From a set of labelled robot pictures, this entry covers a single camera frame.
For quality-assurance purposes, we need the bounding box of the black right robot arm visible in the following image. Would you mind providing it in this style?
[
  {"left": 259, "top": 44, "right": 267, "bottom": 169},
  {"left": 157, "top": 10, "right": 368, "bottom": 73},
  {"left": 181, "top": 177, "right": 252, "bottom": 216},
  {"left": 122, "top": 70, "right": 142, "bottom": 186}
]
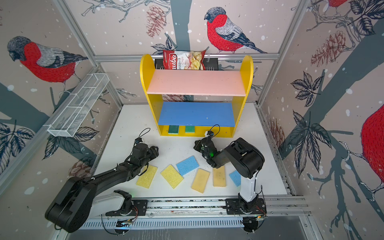
[{"left": 194, "top": 131, "right": 265, "bottom": 213}]

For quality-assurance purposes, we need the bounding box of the blue sponge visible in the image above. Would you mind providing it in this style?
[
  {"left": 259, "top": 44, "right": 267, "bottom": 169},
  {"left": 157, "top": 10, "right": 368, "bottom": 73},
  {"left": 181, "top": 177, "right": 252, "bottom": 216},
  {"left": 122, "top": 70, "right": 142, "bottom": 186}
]
[
  {"left": 229, "top": 171, "right": 242, "bottom": 187},
  {"left": 176, "top": 156, "right": 200, "bottom": 176}
]

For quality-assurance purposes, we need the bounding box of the blue sponge centre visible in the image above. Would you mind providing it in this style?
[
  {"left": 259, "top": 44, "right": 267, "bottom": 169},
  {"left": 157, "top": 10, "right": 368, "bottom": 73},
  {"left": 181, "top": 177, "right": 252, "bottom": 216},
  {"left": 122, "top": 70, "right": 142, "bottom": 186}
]
[{"left": 176, "top": 156, "right": 200, "bottom": 176}]

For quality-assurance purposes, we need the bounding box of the aluminium rail frame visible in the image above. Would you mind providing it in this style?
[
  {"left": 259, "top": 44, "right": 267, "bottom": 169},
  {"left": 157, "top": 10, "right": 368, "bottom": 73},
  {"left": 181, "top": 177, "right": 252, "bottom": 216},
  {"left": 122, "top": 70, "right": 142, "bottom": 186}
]
[{"left": 87, "top": 194, "right": 312, "bottom": 220}]

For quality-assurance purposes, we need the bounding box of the orange yellow sponge tilted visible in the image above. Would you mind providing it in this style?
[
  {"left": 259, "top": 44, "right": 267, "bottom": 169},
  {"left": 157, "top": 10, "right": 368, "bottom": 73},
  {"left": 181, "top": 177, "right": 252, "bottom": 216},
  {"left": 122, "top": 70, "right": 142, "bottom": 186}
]
[{"left": 191, "top": 169, "right": 210, "bottom": 194}]

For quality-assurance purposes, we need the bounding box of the blue sponge right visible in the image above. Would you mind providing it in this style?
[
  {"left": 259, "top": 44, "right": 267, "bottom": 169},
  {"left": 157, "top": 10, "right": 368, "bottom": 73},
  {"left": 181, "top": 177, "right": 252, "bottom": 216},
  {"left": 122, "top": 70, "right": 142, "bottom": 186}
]
[{"left": 229, "top": 171, "right": 242, "bottom": 187}]

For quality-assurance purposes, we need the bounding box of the yellow sponge far left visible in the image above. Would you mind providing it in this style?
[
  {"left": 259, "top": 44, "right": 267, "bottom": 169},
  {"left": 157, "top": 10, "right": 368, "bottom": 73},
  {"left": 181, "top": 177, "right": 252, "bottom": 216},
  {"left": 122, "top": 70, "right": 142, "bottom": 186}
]
[{"left": 136, "top": 165, "right": 158, "bottom": 189}]

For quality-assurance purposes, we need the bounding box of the dark green sponge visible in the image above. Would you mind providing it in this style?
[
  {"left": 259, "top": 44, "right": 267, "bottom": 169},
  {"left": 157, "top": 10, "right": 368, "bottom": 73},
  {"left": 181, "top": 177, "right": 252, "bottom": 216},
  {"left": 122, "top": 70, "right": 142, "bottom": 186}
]
[{"left": 168, "top": 125, "right": 179, "bottom": 135}]

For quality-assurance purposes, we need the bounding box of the yellow shelf unit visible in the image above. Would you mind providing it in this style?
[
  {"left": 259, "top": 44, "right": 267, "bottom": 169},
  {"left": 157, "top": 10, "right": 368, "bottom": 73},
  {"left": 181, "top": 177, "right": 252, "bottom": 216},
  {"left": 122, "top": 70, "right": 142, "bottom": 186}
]
[{"left": 140, "top": 55, "right": 254, "bottom": 138}]

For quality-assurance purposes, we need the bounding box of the red cassava chips bag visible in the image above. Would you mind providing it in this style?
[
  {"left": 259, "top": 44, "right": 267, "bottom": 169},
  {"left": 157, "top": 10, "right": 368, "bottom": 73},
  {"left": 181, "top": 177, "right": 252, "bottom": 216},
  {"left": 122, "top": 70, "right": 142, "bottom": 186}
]
[{"left": 163, "top": 50, "right": 206, "bottom": 70}]

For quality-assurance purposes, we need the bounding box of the light green sponge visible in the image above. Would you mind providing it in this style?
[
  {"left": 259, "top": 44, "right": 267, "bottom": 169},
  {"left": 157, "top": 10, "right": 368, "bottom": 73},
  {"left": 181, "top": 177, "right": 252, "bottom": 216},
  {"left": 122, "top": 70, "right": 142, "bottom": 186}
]
[{"left": 185, "top": 126, "right": 196, "bottom": 134}]

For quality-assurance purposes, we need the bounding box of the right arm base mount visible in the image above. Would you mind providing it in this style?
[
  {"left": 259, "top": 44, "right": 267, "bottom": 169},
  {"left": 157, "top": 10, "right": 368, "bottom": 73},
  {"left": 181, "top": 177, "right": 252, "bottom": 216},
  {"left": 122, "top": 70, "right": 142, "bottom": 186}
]
[{"left": 223, "top": 196, "right": 267, "bottom": 216}]

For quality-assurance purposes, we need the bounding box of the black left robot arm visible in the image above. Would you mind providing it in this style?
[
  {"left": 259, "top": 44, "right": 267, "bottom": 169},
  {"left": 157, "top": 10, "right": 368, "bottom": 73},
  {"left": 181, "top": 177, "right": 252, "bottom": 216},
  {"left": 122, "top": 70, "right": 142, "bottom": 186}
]
[{"left": 45, "top": 137, "right": 159, "bottom": 233}]

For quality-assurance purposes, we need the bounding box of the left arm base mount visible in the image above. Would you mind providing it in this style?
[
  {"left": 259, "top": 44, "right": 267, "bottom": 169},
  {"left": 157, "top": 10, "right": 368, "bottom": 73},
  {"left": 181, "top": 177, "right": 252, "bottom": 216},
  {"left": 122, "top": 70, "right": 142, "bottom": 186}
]
[{"left": 105, "top": 190, "right": 148, "bottom": 217}]

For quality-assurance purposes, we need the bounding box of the tan sponge upright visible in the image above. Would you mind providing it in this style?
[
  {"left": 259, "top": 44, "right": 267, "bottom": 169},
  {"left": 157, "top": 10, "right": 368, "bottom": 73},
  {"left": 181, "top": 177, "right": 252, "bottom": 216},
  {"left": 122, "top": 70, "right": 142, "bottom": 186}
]
[{"left": 213, "top": 166, "right": 227, "bottom": 188}]

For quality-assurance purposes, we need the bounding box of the black wire basket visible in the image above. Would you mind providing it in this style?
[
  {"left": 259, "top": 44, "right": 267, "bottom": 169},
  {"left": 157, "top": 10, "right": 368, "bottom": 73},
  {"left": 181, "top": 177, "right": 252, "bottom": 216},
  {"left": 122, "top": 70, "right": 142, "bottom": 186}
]
[{"left": 154, "top": 58, "right": 219, "bottom": 71}]

